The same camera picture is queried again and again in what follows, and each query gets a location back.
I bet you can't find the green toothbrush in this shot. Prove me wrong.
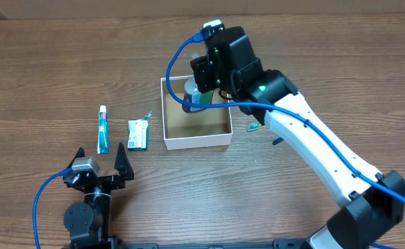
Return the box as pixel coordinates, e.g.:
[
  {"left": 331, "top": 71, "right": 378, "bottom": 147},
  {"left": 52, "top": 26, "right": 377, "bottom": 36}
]
[{"left": 246, "top": 123, "right": 261, "bottom": 132}]

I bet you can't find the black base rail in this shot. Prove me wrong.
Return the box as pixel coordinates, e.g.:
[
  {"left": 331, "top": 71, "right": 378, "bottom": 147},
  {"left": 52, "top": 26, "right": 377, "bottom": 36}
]
[{"left": 125, "top": 239, "right": 305, "bottom": 249}]

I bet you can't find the clear soap pump bottle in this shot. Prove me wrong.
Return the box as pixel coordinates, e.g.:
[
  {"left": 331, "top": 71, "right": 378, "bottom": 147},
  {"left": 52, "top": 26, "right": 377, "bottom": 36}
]
[{"left": 182, "top": 53, "right": 214, "bottom": 113}]

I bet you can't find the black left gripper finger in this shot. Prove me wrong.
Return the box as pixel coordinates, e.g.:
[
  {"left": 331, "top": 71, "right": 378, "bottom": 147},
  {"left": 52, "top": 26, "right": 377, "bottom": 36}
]
[
  {"left": 114, "top": 142, "right": 134, "bottom": 180},
  {"left": 71, "top": 147, "right": 85, "bottom": 166}
]

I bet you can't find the teal toothpaste tube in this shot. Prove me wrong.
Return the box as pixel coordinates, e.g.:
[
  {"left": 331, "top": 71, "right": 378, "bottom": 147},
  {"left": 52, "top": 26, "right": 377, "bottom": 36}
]
[{"left": 97, "top": 105, "right": 109, "bottom": 154}]

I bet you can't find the white cardboard box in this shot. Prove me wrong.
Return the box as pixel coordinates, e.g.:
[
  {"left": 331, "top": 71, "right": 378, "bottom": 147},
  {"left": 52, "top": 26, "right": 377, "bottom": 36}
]
[{"left": 160, "top": 78, "right": 233, "bottom": 150}]

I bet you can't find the blue right camera cable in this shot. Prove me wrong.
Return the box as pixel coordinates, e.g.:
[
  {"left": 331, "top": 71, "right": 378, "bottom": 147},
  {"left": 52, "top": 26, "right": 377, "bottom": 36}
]
[{"left": 165, "top": 31, "right": 405, "bottom": 249}]

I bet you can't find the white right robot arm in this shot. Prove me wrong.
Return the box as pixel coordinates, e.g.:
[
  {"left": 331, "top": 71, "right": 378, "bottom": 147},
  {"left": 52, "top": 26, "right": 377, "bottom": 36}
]
[{"left": 191, "top": 21, "right": 405, "bottom": 248}]

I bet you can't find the blue left camera cable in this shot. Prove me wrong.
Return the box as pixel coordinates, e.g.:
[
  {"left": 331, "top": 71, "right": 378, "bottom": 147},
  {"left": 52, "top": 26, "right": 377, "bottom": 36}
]
[{"left": 32, "top": 167, "right": 74, "bottom": 249}]

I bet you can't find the blue disposable razor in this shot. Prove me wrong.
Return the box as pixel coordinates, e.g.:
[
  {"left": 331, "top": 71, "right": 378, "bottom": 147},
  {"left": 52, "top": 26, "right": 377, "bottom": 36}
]
[{"left": 272, "top": 137, "right": 284, "bottom": 145}]

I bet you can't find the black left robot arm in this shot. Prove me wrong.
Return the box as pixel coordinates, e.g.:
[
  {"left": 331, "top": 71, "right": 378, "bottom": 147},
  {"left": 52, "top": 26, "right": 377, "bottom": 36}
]
[{"left": 63, "top": 143, "right": 134, "bottom": 249}]

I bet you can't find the green white floss packet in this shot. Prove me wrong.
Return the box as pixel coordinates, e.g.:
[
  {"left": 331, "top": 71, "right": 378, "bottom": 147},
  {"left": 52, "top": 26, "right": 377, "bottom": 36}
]
[{"left": 127, "top": 111, "right": 152, "bottom": 151}]

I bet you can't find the blue camera cable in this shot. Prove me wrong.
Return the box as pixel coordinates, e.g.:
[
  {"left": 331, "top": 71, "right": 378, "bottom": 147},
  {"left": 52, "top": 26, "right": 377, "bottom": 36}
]
[
  {"left": 165, "top": 31, "right": 405, "bottom": 249},
  {"left": 32, "top": 167, "right": 74, "bottom": 249}
]

